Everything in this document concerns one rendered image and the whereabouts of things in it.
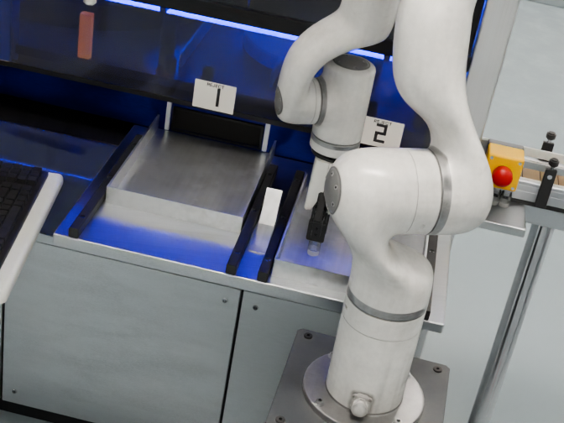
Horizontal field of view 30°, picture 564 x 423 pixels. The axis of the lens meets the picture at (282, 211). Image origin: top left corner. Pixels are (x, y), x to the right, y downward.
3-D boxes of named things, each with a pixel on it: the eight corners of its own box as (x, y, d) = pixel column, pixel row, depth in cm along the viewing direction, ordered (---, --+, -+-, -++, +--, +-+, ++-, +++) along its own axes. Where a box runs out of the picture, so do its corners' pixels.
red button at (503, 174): (489, 178, 209) (494, 159, 207) (509, 182, 208) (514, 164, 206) (489, 186, 205) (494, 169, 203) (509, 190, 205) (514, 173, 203)
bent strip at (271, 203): (262, 213, 202) (267, 186, 199) (278, 216, 202) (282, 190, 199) (248, 250, 190) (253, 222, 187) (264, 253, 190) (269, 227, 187)
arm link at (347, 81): (315, 145, 171) (368, 146, 174) (329, 70, 164) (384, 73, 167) (300, 121, 178) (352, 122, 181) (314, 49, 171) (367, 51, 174)
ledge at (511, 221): (462, 192, 227) (465, 185, 226) (522, 206, 226) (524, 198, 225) (461, 223, 215) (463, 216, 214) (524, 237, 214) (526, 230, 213)
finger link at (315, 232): (312, 205, 182) (305, 237, 186) (309, 213, 179) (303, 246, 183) (330, 209, 182) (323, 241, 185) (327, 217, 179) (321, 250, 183)
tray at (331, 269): (303, 187, 213) (305, 172, 212) (429, 216, 211) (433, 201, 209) (271, 275, 184) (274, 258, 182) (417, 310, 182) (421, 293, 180)
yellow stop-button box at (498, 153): (480, 169, 215) (488, 138, 212) (514, 176, 215) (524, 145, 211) (479, 185, 209) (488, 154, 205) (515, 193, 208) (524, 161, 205)
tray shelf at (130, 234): (133, 131, 227) (133, 123, 226) (452, 203, 222) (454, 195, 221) (52, 242, 186) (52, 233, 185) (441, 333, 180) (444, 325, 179)
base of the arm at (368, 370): (416, 450, 154) (446, 351, 145) (290, 416, 156) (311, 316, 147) (428, 373, 170) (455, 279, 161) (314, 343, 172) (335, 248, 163)
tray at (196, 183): (156, 128, 226) (158, 113, 224) (274, 154, 224) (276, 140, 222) (105, 202, 196) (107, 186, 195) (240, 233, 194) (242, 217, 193)
